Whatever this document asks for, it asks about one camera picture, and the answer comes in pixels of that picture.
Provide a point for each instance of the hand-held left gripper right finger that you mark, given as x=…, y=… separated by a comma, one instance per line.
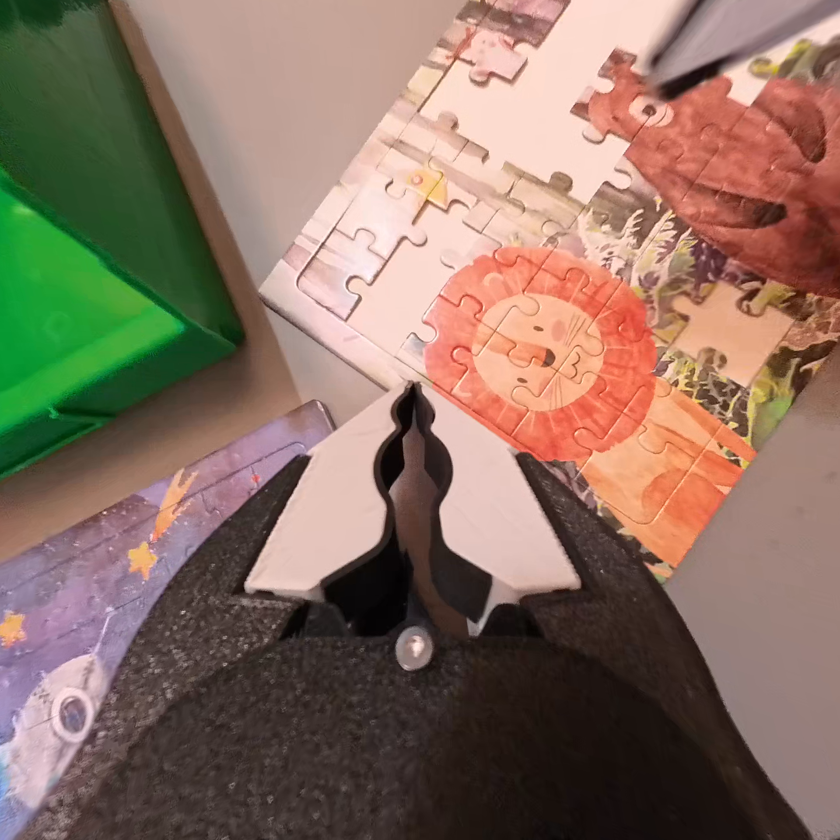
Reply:
x=505, y=518

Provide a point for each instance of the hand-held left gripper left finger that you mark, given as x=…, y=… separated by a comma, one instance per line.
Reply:
x=315, y=525

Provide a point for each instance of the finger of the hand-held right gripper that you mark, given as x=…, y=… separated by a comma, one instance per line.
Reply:
x=735, y=33

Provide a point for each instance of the brown green puzzle piece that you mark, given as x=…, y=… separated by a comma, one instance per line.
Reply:
x=807, y=62

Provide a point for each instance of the assembled orange lion pieces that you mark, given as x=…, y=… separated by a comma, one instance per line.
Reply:
x=590, y=407

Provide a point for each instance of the jigsaw puzzle frame board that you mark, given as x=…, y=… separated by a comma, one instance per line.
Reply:
x=558, y=118

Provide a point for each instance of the pink spotted puzzle piece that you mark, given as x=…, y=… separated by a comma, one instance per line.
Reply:
x=495, y=56

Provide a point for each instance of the space themed puzzle board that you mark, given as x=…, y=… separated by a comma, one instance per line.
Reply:
x=98, y=590

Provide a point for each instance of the green plastic bin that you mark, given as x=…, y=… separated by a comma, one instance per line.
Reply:
x=65, y=197

